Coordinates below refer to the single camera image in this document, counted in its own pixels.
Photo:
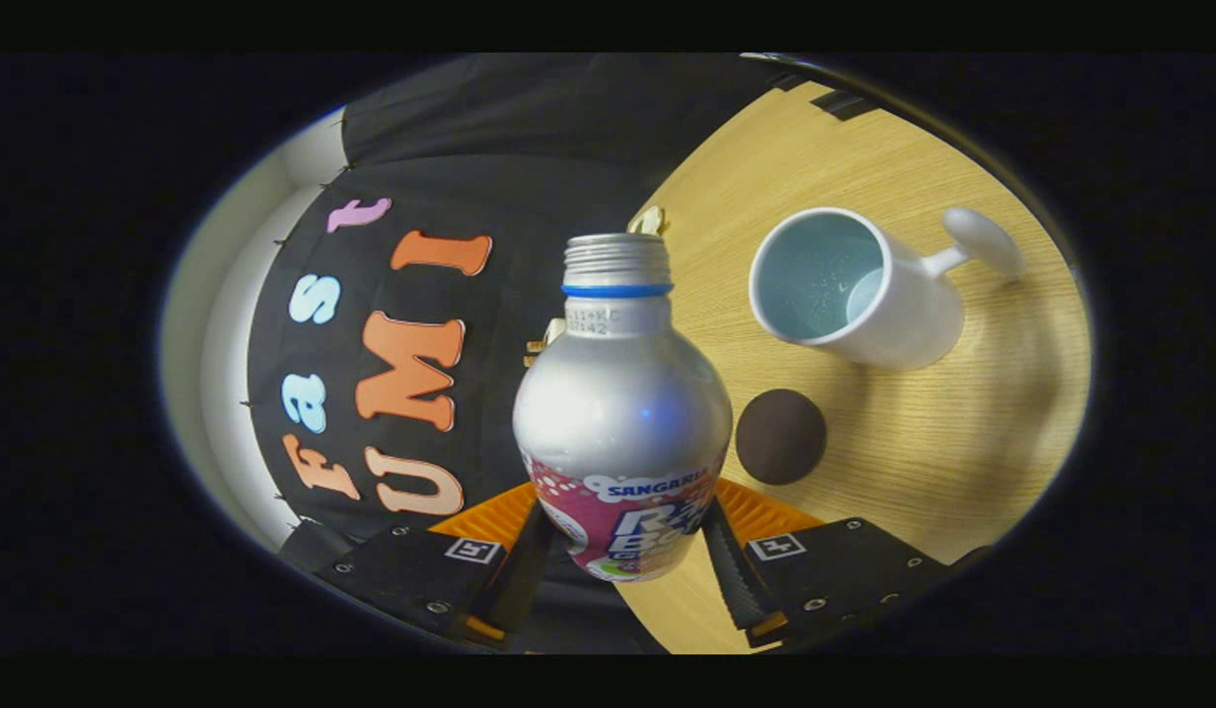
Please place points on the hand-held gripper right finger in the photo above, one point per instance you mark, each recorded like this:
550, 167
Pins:
735, 580

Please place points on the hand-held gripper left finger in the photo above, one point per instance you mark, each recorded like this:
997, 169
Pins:
519, 590

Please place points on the dark brown round coaster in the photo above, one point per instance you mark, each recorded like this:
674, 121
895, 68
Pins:
781, 437

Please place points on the silver juice bottle pink label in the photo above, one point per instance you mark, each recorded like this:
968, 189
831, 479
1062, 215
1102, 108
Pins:
622, 413

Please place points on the white cup blue inside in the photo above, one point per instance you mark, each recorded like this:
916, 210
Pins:
902, 315

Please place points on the toast slice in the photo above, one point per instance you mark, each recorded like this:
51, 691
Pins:
535, 347

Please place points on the wooden table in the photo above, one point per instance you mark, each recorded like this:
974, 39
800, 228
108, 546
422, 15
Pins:
942, 442

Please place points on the white toaster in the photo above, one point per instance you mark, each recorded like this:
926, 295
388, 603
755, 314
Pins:
555, 329

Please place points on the white divided sauce tray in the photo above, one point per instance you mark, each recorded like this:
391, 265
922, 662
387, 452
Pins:
650, 221

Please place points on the black backdrop cloth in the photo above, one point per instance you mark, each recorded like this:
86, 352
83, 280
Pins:
509, 177

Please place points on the black clamp block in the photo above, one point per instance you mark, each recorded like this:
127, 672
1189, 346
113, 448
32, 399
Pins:
845, 103

